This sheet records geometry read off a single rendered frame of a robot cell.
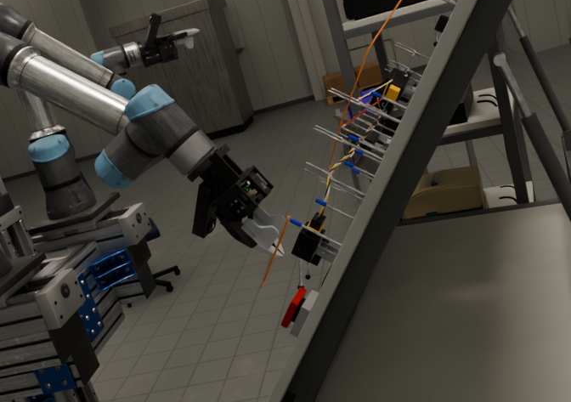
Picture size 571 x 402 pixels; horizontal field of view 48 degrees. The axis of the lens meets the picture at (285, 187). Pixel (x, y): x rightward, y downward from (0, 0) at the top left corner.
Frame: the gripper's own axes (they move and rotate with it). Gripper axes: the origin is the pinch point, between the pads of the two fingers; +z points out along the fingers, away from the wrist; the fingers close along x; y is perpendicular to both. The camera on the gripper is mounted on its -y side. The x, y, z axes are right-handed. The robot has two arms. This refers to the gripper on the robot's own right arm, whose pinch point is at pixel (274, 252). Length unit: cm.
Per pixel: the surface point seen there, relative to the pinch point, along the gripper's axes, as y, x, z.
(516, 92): 47.3, 5.3, 2.9
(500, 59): 48.6, 5.0, -2.2
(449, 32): 50, -9, -11
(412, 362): -7.1, 16.0, 39.5
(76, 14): -644, 811, -372
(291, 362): 1.9, -17.1, 11.7
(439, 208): -26, 109, 45
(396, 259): -25, 66, 37
